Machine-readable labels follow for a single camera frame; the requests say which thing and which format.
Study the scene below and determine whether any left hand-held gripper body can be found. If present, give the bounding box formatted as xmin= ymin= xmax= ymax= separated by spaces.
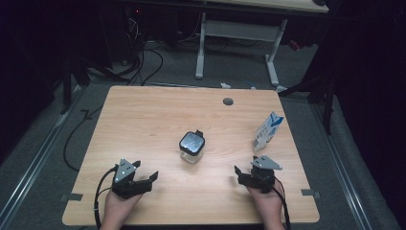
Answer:
xmin=110 ymin=157 xmax=153 ymax=199

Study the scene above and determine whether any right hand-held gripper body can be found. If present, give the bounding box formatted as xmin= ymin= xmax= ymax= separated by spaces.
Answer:
xmin=238 ymin=154 xmax=283 ymax=195

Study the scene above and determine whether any white and blue bag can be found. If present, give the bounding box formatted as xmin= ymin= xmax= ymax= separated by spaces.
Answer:
xmin=253 ymin=111 xmax=284 ymax=153

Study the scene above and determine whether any glass jar with black lid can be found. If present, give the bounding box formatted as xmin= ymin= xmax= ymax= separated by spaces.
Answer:
xmin=178 ymin=128 xmax=206 ymax=165

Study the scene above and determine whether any person's right hand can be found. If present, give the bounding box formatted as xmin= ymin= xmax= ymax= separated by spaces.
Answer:
xmin=246 ymin=182 xmax=286 ymax=224

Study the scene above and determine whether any person's left hand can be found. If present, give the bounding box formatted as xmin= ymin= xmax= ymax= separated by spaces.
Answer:
xmin=101 ymin=188 xmax=144 ymax=224

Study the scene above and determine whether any gray tape piece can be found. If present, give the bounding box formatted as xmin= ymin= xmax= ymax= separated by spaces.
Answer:
xmin=60 ymin=193 xmax=84 ymax=203
xmin=301 ymin=188 xmax=322 ymax=198

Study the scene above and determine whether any black stand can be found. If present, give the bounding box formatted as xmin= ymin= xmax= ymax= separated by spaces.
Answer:
xmin=278 ymin=71 xmax=338 ymax=136
xmin=59 ymin=56 xmax=92 ymax=115

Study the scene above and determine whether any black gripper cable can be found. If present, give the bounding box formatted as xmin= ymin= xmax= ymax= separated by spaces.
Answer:
xmin=271 ymin=176 xmax=292 ymax=230
xmin=93 ymin=164 xmax=119 ymax=230

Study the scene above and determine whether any thin black floor cable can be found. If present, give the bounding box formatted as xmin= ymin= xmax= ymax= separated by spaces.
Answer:
xmin=62 ymin=105 xmax=103 ymax=173

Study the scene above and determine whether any aluminium floor rail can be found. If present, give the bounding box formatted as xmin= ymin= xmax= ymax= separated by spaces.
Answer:
xmin=0 ymin=86 xmax=86 ymax=224
xmin=310 ymin=103 xmax=372 ymax=230

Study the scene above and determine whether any bundle of black floor cables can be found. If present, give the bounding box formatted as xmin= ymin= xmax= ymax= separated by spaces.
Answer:
xmin=125 ymin=39 xmax=165 ymax=86

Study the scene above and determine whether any desk with white frame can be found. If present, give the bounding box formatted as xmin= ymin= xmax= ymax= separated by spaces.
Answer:
xmin=194 ymin=0 xmax=329 ymax=88

